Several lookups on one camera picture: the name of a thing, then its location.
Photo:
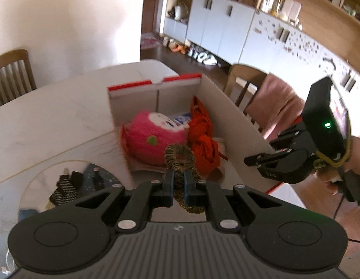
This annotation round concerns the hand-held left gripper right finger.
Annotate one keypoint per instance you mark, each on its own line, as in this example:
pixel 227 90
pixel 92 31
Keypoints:
pixel 189 187

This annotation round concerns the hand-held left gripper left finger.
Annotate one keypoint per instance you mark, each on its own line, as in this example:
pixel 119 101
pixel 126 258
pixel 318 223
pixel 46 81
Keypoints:
pixel 169 187

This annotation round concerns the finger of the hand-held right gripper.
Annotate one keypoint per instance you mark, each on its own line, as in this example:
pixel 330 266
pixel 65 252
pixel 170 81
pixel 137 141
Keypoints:
pixel 293 136
pixel 264 156

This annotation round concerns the pink cloth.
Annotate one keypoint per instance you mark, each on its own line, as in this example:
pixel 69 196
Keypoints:
pixel 148 168

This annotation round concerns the gold scrunchie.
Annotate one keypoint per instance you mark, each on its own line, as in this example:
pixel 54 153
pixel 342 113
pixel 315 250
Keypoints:
pixel 171 154

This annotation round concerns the red cardboard box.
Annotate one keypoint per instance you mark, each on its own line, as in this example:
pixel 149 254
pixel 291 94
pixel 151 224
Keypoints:
pixel 241 128

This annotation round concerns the pink plush toy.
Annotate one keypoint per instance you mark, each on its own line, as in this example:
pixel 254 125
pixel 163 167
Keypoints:
pixel 145 133

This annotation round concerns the red cloth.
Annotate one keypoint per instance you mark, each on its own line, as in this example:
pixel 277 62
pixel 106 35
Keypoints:
pixel 201 128

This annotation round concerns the dark blue speckled cloth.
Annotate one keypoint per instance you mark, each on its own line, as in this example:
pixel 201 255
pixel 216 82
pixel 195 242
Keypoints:
pixel 103 177

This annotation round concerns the person's right hand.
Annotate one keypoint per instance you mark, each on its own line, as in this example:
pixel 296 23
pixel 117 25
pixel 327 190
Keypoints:
pixel 358 157

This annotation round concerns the pink fringed scarf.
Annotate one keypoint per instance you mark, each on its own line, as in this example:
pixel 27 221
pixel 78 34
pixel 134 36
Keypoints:
pixel 275 101

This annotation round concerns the blue white packet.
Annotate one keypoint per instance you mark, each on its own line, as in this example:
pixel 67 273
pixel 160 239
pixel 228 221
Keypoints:
pixel 181 119

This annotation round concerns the white cupboard with magnets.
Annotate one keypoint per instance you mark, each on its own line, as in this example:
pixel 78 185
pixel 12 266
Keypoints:
pixel 284 49

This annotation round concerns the wooden chair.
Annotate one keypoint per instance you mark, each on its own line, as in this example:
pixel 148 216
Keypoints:
pixel 241 72
pixel 14 55

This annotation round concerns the black striped cloth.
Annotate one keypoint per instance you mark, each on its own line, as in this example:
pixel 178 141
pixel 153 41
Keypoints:
pixel 65 190

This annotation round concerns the wooden shelf unit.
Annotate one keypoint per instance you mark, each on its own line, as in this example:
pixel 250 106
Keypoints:
pixel 313 11

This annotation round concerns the row of shoes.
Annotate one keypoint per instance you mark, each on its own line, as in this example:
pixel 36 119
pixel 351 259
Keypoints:
pixel 197 53

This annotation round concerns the white low cabinet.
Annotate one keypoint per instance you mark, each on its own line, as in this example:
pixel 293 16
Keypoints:
pixel 214 29

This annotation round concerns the patterned rug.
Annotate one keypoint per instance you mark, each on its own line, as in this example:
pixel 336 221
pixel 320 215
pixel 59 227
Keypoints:
pixel 150 41

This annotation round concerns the metal pot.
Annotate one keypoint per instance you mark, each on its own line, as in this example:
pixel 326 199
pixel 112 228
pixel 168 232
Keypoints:
pixel 177 12

